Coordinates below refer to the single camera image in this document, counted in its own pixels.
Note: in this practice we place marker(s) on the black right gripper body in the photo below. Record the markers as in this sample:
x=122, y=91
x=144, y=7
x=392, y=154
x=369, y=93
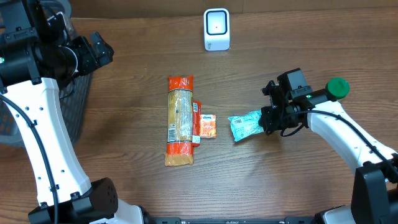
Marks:
x=274, y=107

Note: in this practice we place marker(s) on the white barcode scanner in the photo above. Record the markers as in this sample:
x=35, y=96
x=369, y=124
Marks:
x=216, y=26

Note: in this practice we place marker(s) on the teal snack pouch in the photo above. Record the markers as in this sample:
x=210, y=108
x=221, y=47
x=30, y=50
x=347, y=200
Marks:
x=246, y=125

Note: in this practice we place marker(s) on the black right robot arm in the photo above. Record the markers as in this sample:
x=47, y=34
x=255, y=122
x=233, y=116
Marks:
x=294, y=104

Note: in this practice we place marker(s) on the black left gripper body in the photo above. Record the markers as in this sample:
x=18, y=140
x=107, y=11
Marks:
x=92, y=53

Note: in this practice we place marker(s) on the red snack package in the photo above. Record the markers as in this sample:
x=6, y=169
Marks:
x=179, y=150

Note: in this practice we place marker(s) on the orange tissue packet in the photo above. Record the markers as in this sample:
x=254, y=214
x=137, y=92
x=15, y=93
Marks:
x=208, y=126

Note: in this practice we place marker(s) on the thin red snack stick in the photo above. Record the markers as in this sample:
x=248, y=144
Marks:
x=196, y=139

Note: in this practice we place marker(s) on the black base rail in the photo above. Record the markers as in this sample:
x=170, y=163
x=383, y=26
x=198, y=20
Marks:
x=177, y=220

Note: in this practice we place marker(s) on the green lidded jar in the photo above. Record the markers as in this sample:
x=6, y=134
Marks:
x=338, y=88

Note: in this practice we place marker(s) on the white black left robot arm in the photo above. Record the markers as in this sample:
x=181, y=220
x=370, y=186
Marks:
x=65, y=194

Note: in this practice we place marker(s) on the grey plastic mesh basket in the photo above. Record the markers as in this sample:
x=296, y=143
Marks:
x=73, y=109

